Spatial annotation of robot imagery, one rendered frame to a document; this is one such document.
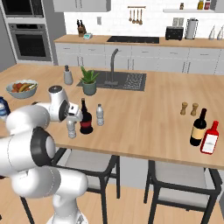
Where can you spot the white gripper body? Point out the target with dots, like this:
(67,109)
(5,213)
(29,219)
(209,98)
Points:
(77,113)

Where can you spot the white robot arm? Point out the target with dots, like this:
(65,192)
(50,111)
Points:
(26,151)

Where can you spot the dark glass bottle red label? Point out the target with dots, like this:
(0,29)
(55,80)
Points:
(86,119)

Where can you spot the green potted plant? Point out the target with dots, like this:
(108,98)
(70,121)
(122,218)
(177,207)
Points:
(89,81)

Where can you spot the grey soap dispenser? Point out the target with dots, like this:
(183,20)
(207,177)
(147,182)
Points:
(68,77)

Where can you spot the black chair grey seat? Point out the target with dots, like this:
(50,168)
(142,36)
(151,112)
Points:
(87,164)
(180,180)

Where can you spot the grey bowl of fruit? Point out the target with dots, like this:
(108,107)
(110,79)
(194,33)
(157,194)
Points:
(21,88)

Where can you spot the grey tap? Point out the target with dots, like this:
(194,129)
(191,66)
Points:
(112,62)

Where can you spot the dark grey sink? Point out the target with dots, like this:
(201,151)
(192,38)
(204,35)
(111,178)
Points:
(131,80)

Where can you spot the wooden knife block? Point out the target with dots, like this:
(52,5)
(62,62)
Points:
(81,29)

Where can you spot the steel built-in oven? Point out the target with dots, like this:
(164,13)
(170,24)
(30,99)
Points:
(30,42)

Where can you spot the grey base cupboards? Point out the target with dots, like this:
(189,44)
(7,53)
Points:
(145,58)

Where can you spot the black hob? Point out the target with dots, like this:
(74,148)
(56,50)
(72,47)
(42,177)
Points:
(132,39)

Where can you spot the wooden pepper shaker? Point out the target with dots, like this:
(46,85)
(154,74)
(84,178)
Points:
(183,108)
(194,109)

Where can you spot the hanging wooden spoon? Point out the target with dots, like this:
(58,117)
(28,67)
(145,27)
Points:
(137,17)
(130,16)
(140,18)
(134,17)

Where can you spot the built-in microwave oven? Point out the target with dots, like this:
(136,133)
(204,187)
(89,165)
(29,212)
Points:
(23,7)

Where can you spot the dark wine bottle tan label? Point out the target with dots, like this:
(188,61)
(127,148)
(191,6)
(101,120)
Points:
(198,129)

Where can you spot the black toaster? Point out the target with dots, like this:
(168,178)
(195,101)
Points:
(174,33)

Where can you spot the red bottle white label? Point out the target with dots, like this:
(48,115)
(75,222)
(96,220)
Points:
(210,140)

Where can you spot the white paper towel roll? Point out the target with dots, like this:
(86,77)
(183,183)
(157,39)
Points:
(191,28)

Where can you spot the small brown jar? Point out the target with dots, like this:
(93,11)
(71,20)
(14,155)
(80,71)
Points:
(182,6)

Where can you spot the white cone bottle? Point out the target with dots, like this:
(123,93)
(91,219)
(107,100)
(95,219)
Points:
(212,33)
(220,33)

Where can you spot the yellow jar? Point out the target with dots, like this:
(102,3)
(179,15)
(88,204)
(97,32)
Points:
(200,5)

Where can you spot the red jar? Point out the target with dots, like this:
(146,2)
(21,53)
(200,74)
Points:
(207,5)

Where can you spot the grey wall cupboards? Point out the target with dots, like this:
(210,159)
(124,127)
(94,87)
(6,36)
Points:
(81,5)

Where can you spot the wooden tool rail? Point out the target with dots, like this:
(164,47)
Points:
(136,7)

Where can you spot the grey double wall socket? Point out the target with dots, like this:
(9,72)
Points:
(178,22)

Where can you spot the white wall shelf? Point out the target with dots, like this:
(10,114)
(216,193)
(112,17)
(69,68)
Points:
(189,10)

